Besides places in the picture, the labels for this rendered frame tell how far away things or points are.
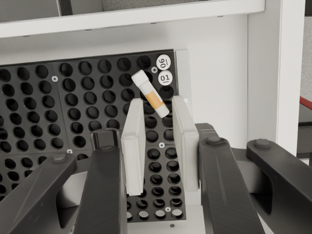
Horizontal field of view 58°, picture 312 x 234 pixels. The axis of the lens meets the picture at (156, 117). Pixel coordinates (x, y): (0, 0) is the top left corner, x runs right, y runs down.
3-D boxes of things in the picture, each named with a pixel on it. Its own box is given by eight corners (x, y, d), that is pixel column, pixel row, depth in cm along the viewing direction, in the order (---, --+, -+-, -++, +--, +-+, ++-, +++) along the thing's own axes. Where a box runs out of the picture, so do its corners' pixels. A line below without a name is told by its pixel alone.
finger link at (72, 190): (122, 205, 11) (48, 210, 11) (131, 152, 16) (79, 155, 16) (118, 172, 11) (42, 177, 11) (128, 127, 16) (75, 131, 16)
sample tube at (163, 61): (168, 49, 28) (168, 54, 24) (172, 61, 28) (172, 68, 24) (156, 53, 28) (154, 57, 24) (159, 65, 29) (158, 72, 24)
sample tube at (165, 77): (172, 75, 29) (173, 84, 24) (161, 78, 29) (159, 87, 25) (170, 63, 28) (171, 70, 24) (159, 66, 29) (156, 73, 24)
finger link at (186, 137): (182, 133, 12) (199, 132, 12) (171, 95, 19) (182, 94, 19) (184, 193, 13) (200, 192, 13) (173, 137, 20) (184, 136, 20)
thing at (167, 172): (173, 50, 25) (173, 51, 25) (186, 216, 31) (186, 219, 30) (153, 53, 25) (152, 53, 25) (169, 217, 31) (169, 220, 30)
